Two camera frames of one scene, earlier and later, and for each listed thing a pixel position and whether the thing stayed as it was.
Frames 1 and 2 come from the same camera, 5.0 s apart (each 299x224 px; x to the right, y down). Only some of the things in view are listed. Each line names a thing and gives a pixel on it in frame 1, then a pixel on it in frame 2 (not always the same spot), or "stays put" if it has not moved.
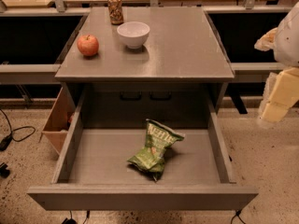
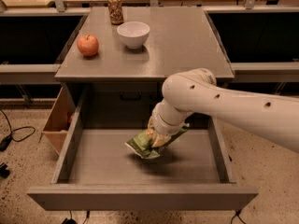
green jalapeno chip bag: [151, 158] to [142, 143]
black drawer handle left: [130, 98] stays put
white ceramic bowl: [134, 34] stays put
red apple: [88, 45] stays put
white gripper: [289, 39] to [163, 128]
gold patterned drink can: [116, 8] stays put
